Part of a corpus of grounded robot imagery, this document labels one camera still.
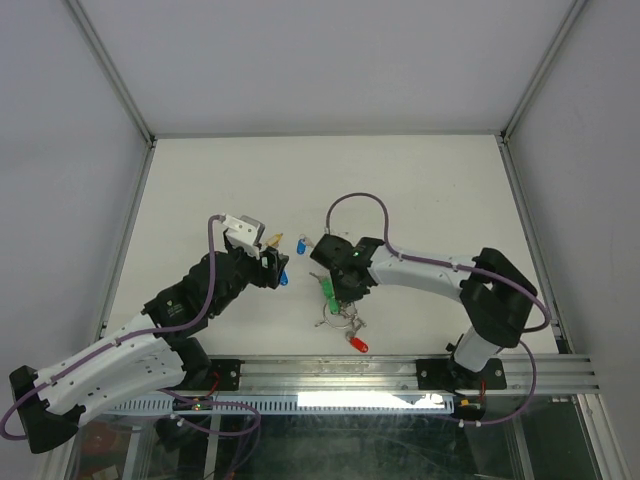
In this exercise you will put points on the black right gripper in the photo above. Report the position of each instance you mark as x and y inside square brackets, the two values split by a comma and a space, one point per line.
[345, 296]

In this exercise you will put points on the aluminium frame post right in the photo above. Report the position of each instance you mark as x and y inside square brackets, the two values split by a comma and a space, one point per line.
[544, 67]

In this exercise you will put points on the white cable duct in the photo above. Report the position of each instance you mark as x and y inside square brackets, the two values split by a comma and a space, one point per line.
[319, 402]

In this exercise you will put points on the green key tag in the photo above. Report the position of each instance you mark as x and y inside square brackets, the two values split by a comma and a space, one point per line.
[328, 291]

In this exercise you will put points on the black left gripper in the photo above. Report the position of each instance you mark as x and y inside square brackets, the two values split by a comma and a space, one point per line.
[265, 276]

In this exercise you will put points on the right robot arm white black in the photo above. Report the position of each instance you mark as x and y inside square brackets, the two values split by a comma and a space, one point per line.
[495, 295]

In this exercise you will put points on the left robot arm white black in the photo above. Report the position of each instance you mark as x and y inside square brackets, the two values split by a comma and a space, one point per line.
[154, 350]

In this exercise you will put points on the aluminium frame post left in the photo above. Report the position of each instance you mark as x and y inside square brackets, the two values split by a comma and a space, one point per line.
[98, 49]

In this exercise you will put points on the red key tag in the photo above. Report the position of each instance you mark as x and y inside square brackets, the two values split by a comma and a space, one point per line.
[359, 344]

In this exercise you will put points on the silver key on green tag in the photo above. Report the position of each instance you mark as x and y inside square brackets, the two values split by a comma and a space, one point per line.
[318, 277]

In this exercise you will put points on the blue key tag upper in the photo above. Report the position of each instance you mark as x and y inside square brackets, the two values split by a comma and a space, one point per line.
[301, 247]

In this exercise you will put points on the large silver keyring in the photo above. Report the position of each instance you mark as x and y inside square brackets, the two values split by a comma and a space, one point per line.
[341, 321]

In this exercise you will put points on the yellow key tag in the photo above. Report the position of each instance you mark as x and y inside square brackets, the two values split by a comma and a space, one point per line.
[274, 240]

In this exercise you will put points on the silver keys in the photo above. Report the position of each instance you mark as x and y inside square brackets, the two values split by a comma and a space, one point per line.
[357, 324]

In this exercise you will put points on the aluminium frame post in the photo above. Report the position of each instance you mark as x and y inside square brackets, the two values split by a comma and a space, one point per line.
[544, 67]
[98, 49]

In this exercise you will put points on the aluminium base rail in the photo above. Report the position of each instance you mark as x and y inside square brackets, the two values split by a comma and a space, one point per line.
[510, 374]

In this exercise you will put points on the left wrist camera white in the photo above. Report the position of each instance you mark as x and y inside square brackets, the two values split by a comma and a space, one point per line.
[244, 232]

